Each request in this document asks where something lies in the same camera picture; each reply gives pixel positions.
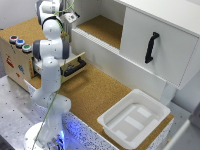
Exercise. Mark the wooden drawer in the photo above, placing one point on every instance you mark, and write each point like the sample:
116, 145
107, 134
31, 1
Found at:
72, 58

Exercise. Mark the wooden drawer box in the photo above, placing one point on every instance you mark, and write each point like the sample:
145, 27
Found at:
13, 71

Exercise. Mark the white cabinet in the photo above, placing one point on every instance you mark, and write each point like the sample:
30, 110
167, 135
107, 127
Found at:
100, 53

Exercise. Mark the green button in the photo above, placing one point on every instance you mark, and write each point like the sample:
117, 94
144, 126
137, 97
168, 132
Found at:
26, 47

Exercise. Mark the blue button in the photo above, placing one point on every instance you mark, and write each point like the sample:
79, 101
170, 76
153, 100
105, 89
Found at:
20, 42

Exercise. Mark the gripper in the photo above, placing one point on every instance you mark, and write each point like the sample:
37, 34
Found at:
71, 17

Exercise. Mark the white sliding door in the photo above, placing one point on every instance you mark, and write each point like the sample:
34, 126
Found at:
166, 46

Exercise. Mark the red button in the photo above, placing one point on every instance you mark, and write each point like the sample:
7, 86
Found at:
13, 38

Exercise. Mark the white plastic box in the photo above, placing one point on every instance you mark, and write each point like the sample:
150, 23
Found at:
133, 120

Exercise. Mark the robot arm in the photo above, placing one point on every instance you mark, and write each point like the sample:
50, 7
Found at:
50, 83

